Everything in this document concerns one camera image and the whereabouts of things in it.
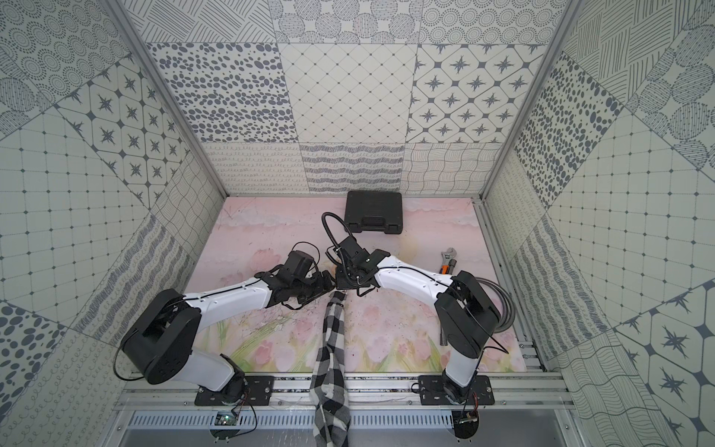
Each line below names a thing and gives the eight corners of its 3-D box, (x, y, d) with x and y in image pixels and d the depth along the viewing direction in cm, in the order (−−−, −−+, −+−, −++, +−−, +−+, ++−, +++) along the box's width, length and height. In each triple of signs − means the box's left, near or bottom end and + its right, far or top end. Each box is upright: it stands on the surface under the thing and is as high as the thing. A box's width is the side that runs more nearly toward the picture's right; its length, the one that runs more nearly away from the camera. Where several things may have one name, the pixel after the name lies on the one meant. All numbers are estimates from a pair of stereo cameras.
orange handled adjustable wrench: (439, 273, 100) (440, 270, 99) (441, 248, 107) (442, 245, 106) (455, 276, 99) (456, 273, 98) (455, 251, 106) (456, 248, 105)
